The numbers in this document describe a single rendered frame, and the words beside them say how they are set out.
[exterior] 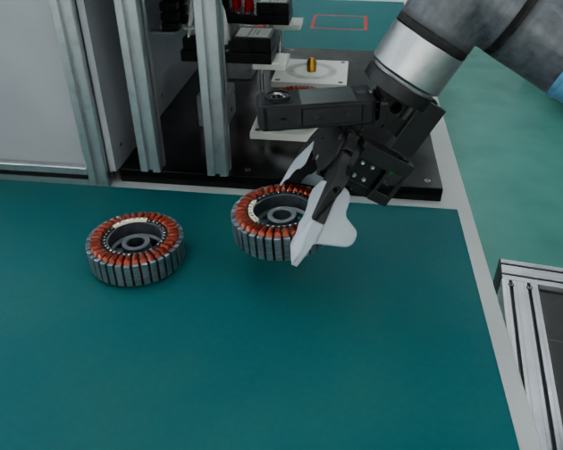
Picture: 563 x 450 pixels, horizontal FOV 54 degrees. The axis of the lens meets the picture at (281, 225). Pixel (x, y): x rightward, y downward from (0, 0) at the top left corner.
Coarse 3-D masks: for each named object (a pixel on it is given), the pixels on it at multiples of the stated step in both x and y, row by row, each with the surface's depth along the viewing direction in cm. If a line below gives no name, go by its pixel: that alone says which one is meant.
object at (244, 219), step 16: (256, 192) 63; (272, 192) 63; (288, 192) 63; (304, 192) 62; (240, 208) 60; (256, 208) 62; (272, 208) 63; (288, 208) 61; (304, 208) 62; (240, 224) 58; (256, 224) 58; (272, 224) 60; (288, 224) 59; (240, 240) 58; (256, 240) 56; (272, 240) 56; (288, 240) 56; (256, 256) 58; (272, 256) 57; (288, 256) 57
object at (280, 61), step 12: (240, 36) 85; (252, 36) 85; (264, 36) 85; (228, 48) 87; (240, 48) 86; (252, 48) 86; (264, 48) 85; (276, 48) 91; (192, 60) 87; (228, 60) 87; (240, 60) 86; (252, 60) 86; (264, 60) 86; (276, 60) 88; (288, 60) 90
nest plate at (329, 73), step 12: (300, 60) 120; (324, 60) 120; (276, 72) 113; (288, 72) 113; (300, 72) 113; (312, 72) 113; (324, 72) 113; (336, 72) 113; (276, 84) 109; (288, 84) 109; (300, 84) 108; (312, 84) 108; (324, 84) 108; (336, 84) 107
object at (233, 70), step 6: (228, 66) 112; (234, 66) 112; (240, 66) 112; (246, 66) 112; (252, 66) 113; (228, 72) 113; (234, 72) 113; (240, 72) 112; (246, 72) 112; (252, 72) 113; (228, 78) 113; (234, 78) 113; (240, 78) 113; (246, 78) 113
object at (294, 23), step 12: (264, 0) 106; (276, 0) 106; (288, 0) 106; (228, 12) 108; (240, 12) 108; (252, 12) 106; (264, 12) 106; (276, 12) 105; (288, 12) 105; (240, 24) 108; (264, 24) 107; (276, 24) 106; (288, 24) 106; (300, 24) 107
